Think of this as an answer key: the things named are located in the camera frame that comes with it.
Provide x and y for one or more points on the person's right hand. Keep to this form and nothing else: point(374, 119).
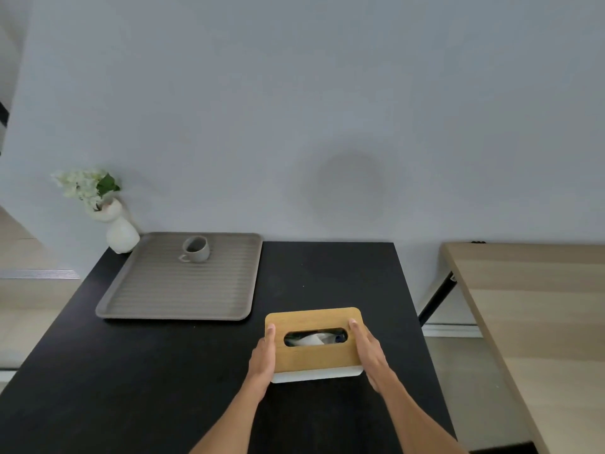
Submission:
point(371, 356)

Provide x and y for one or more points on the person's left hand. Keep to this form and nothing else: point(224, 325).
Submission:
point(261, 361)

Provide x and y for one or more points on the person's left thumb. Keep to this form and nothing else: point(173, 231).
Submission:
point(270, 336)

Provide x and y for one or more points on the person's right thumb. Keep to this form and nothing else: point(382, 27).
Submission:
point(355, 331)

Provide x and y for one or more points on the white tissue box wooden lid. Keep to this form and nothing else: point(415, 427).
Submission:
point(314, 347)

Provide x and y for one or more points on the person's left forearm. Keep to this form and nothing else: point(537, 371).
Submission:
point(231, 418)

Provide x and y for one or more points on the person's right forearm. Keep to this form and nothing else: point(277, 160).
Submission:
point(416, 420)

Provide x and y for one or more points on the tissue pack in box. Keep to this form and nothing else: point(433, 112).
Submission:
point(315, 338)

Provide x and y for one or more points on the black table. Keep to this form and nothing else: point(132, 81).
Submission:
point(189, 364)

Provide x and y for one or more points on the grey ribbed tray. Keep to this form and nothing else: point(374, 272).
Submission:
point(182, 278)

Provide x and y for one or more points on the grey ceramic cup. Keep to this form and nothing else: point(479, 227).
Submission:
point(195, 250)

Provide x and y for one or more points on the light wooden table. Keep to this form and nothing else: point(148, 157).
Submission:
point(539, 335)

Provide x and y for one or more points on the white ceramic vase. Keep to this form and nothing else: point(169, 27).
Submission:
point(119, 229)

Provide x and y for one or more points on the white flowers with green leaves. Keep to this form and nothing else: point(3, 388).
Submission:
point(87, 185)

